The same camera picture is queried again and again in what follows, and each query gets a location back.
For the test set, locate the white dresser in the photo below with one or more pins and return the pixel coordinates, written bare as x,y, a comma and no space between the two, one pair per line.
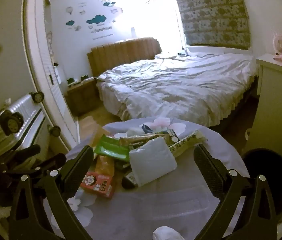
276,100

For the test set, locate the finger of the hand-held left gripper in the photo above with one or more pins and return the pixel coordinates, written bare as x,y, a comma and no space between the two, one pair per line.
51,161
28,152

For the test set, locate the red cartoon carton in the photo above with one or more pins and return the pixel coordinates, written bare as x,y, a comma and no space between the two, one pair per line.
96,183

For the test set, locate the brown wrapper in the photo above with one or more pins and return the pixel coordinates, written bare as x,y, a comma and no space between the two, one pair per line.
136,140

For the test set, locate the small dark carton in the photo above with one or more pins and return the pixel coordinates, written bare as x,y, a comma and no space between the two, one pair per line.
128,181

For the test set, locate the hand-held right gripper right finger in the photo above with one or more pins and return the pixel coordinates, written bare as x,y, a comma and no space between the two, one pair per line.
209,170

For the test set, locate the cloud and sun wall stickers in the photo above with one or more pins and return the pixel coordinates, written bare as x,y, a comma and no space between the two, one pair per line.
96,20

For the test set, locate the bed with white bedding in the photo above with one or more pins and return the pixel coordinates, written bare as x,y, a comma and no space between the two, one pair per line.
176,87

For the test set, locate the wooden nightstand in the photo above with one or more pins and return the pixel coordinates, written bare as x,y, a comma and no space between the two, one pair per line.
82,97

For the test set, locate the black trash bin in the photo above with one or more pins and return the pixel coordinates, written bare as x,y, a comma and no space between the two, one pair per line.
268,180

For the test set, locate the white plastic pouch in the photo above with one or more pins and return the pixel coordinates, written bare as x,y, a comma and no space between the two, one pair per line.
153,162

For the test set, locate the small dark nightstand item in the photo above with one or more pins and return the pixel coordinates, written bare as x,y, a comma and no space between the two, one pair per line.
84,77
70,81

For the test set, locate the silver ribbed suitcase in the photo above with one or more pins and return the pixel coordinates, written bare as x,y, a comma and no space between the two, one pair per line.
28,120

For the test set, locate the dark blue packet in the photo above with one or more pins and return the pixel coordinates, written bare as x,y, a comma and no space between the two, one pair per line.
147,128

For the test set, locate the white bottle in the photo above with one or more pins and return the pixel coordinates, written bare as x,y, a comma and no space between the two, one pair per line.
132,33

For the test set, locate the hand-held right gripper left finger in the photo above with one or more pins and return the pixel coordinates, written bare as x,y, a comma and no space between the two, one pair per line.
78,170

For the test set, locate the floral roman blind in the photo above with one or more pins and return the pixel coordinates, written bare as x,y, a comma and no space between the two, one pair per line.
211,15

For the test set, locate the tan padded headboard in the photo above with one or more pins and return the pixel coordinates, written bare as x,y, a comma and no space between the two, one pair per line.
123,52

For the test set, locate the glossy green packet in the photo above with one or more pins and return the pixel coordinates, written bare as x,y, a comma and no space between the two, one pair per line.
111,147

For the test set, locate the long cream wrapper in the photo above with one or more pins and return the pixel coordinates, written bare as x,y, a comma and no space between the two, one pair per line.
186,142

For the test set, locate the white louvred wardrobe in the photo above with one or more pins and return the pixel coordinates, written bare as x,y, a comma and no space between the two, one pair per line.
46,55

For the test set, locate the orange packet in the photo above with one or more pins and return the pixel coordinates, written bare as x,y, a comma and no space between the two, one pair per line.
104,165

